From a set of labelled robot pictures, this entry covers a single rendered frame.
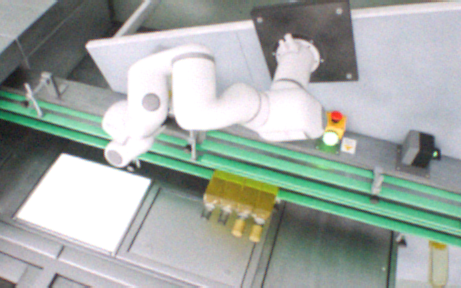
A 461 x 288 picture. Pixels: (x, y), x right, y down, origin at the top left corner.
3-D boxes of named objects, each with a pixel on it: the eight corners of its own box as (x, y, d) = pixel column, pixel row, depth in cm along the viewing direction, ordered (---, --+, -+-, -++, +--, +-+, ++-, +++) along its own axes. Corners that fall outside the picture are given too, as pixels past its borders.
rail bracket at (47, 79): (60, 86, 163) (28, 124, 149) (48, 54, 150) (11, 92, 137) (70, 88, 162) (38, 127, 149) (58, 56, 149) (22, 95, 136)
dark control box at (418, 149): (401, 143, 133) (400, 163, 127) (410, 128, 126) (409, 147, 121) (425, 150, 131) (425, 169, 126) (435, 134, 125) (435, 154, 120)
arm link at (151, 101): (193, 138, 95) (191, 78, 98) (223, 113, 75) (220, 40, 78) (123, 136, 89) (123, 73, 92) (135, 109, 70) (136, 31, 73)
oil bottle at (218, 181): (221, 160, 150) (201, 208, 137) (222, 151, 145) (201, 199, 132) (236, 165, 149) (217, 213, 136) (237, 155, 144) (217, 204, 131)
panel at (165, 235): (63, 154, 165) (14, 222, 144) (60, 149, 163) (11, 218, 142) (272, 216, 149) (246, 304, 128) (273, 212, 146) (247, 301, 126)
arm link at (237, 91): (259, 70, 84) (223, 45, 72) (263, 133, 81) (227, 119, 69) (204, 83, 91) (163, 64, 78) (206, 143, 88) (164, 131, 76)
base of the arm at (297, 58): (265, 36, 115) (252, 71, 106) (305, 24, 108) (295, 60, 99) (287, 76, 124) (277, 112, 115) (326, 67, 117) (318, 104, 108)
